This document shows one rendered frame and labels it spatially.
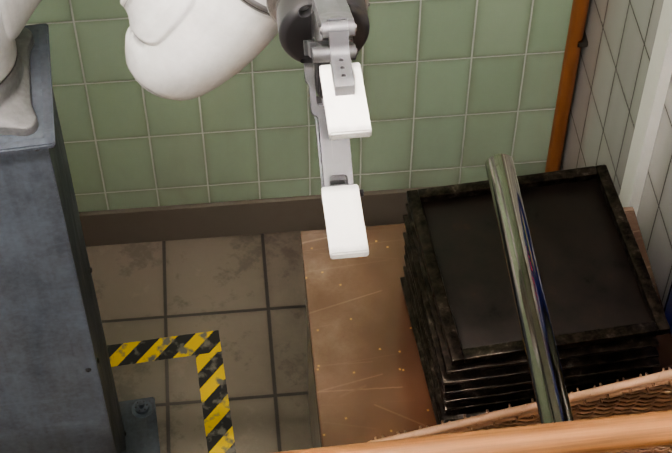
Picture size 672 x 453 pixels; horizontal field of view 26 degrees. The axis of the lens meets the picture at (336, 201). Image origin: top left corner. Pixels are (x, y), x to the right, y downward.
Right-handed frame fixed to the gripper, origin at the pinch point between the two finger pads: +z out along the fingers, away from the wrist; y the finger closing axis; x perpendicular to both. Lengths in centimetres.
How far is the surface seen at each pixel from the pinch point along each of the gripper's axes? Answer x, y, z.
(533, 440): -15.5, 27.9, 6.7
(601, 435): -21.5, 28.0, 6.8
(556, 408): -18.9, 31.0, 1.8
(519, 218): -19.9, 31.0, -20.6
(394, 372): -12, 90, -43
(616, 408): -36, 72, -23
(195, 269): 17, 148, -110
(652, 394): -41, 70, -23
